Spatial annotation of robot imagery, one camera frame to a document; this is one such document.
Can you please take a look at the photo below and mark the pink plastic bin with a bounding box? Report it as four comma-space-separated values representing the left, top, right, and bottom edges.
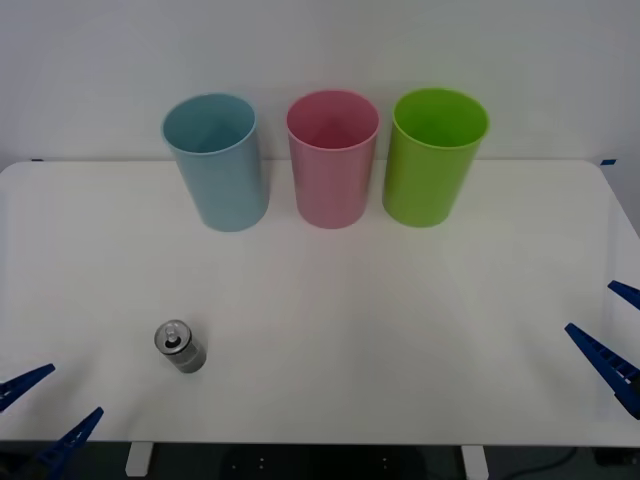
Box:
285, 88, 381, 230

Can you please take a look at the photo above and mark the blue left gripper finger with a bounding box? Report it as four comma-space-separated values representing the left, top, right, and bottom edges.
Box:
35, 406, 105, 469
0, 363, 57, 413

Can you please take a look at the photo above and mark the white table leg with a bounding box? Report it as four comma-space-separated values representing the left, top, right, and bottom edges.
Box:
460, 445, 489, 479
124, 442, 154, 477

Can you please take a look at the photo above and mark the silver grey drink can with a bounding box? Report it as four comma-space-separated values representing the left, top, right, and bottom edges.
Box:
153, 318, 208, 376

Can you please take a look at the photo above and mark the green plastic bin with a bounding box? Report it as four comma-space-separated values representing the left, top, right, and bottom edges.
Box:
381, 87, 491, 229

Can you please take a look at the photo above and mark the pale blue plastic bin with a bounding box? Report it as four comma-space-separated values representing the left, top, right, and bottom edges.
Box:
160, 92, 271, 233

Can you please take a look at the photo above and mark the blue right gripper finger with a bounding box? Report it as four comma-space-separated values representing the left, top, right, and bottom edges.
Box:
607, 280, 640, 310
564, 322, 640, 421

